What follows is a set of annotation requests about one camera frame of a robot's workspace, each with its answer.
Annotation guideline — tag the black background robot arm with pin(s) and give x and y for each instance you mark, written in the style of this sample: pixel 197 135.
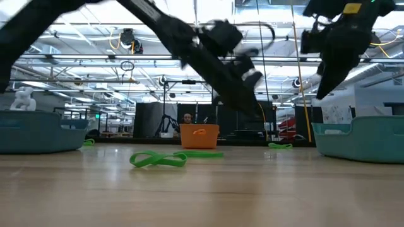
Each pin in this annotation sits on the black background robot arm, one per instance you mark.
pixel 167 123

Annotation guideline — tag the black metal table frame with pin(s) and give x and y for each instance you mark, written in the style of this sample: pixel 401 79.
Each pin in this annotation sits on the black metal table frame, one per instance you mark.
pixel 142 141

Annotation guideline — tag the black partition panel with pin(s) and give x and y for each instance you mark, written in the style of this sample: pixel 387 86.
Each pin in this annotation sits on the black partition panel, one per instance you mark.
pixel 205 115
pixel 268 121
pixel 303 124

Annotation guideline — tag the blue plastic basket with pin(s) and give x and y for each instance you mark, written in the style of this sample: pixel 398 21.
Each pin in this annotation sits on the blue plastic basket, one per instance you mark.
pixel 31 135

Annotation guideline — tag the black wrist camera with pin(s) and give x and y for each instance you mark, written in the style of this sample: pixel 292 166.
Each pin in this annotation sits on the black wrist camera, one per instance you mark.
pixel 249 72
pixel 312 41

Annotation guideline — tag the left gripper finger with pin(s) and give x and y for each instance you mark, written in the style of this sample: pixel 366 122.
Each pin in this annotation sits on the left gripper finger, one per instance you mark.
pixel 252 102
pixel 240 102

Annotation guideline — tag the black frame stand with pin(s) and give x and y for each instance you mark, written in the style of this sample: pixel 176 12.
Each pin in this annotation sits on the black frame stand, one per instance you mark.
pixel 188 82

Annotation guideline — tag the yellow paper label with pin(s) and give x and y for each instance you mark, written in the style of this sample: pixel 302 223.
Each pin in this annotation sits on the yellow paper label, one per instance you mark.
pixel 352 8

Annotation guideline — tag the white robot figure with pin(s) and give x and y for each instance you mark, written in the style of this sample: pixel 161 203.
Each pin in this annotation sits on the white robot figure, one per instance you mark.
pixel 23 101

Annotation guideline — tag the small black ceiling reel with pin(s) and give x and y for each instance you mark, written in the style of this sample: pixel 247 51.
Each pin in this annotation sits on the small black ceiling reel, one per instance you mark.
pixel 296 83
pixel 162 81

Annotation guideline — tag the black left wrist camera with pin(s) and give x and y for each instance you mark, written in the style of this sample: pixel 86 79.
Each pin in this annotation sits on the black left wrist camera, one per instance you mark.
pixel 249 72

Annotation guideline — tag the white patterned sheet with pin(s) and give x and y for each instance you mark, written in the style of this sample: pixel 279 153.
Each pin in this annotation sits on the white patterned sheet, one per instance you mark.
pixel 336 112

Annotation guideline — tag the teal plastic basket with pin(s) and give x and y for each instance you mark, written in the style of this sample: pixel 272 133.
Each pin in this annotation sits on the teal plastic basket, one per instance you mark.
pixel 372 142

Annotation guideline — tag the person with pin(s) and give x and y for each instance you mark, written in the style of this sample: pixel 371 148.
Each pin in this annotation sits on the person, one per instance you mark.
pixel 187 118

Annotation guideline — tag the red rack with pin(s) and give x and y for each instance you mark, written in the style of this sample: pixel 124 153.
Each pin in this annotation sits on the red rack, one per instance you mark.
pixel 288 127

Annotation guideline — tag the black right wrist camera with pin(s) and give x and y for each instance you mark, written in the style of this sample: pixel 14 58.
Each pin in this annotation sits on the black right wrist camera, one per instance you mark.
pixel 312 41

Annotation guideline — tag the orange plastic basket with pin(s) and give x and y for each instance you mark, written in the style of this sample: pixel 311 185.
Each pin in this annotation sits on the orange plastic basket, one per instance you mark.
pixel 199 142

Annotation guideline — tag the dark monitor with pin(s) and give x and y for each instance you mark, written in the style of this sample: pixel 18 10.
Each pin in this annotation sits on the dark monitor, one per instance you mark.
pixel 396 108

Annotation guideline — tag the silver air duct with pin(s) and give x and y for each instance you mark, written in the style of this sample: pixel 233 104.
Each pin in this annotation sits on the silver air duct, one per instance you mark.
pixel 378 67

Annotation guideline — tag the long ceiling light rail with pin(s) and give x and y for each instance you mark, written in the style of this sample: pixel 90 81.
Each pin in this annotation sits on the long ceiling light rail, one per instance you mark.
pixel 79 57

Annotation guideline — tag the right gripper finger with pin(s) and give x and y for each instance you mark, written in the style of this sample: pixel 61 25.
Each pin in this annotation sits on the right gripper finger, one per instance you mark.
pixel 331 79

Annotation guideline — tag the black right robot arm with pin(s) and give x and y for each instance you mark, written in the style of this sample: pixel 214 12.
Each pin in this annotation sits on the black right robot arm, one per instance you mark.
pixel 328 8

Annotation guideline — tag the dark grey partition panel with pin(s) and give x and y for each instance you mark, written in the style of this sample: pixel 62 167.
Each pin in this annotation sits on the dark grey partition panel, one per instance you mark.
pixel 140 123

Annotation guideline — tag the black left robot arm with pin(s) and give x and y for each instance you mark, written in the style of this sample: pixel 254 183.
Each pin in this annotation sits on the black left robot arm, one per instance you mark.
pixel 164 22

